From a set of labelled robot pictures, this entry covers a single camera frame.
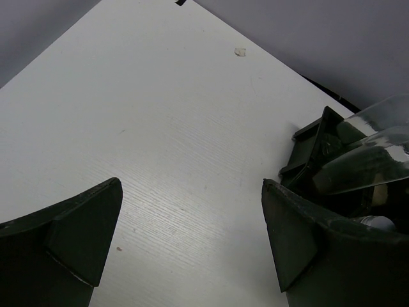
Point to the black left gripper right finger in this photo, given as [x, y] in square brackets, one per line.
[324, 259]

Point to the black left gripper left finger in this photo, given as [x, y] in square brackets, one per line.
[56, 256]

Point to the blue label spice jar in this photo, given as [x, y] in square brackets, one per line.
[379, 222]

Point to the glass bottle with brown sauce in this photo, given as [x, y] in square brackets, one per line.
[377, 159]

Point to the black three-compartment organizer tray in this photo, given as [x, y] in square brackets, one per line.
[319, 143]

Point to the small paper scrap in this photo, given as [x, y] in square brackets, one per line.
[240, 52]

